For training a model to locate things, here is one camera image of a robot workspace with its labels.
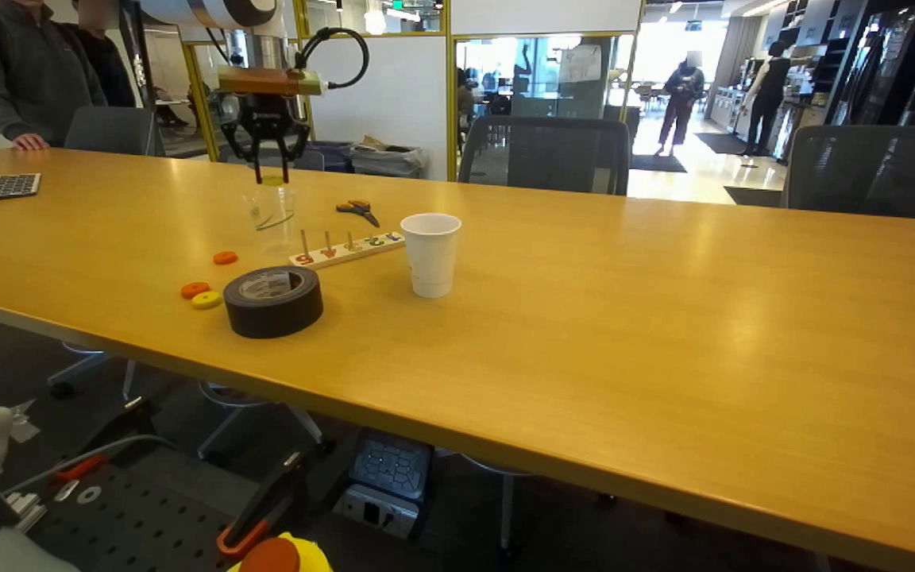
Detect orange handled scissors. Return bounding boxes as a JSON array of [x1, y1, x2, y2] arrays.
[[333, 200, 381, 229]]

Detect clear plastic cup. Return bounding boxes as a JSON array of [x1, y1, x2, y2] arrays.
[[245, 184, 295, 259]]

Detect grey box under table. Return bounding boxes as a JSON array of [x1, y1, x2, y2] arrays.
[[333, 432, 431, 541]]

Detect person in grey jacket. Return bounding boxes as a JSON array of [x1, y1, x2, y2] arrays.
[[0, 0, 98, 153]]

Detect wooden number peg board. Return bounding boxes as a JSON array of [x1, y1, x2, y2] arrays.
[[293, 232, 402, 269]]

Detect yellow red emergency stop button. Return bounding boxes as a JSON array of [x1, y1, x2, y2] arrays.
[[229, 534, 333, 572]]

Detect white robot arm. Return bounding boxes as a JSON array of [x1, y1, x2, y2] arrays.
[[135, 0, 309, 182]]

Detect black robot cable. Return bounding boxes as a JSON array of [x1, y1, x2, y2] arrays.
[[293, 26, 373, 92]]

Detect orange disc beside yellow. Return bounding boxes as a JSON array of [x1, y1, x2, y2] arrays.
[[181, 279, 209, 298]]

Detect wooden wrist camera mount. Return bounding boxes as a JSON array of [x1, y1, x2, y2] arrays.
[[219, 68, 325, 95]]

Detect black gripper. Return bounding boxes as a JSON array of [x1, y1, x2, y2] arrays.
[[239, 95, 309, 184]]

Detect black duct tape roll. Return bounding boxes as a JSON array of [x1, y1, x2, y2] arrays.
[[223, 265, 325, 335]]

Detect dark chair far right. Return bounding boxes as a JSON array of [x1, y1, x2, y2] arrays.
[[781, 125, 915, 218]]

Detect person standing in background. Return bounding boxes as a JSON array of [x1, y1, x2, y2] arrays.
[[658, 49, 704, 153]]

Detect white paper cup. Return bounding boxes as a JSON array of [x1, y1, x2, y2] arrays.
[[401, 211, 460, 298]]

